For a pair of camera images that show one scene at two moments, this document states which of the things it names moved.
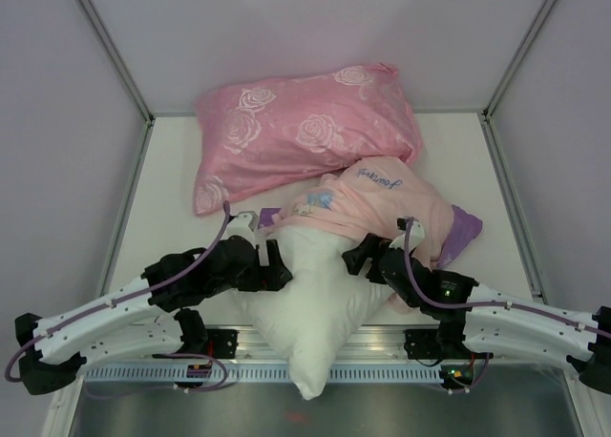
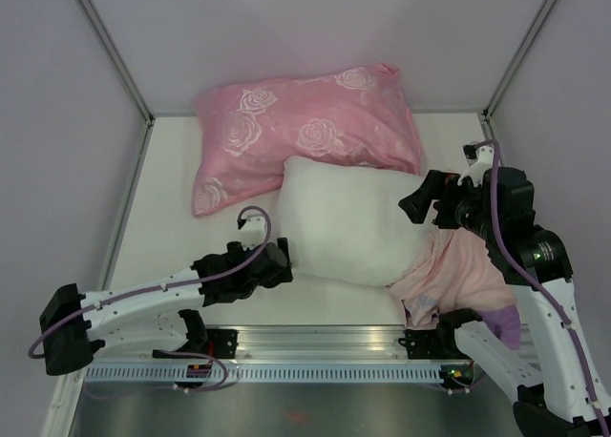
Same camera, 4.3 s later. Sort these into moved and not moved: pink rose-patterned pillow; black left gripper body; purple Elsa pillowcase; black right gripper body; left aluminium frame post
Moved: black right gripper body; purple Elsa pillowcase
Not moved: pink rose-patterned pillow; left aluminium frame post; black left gripper body
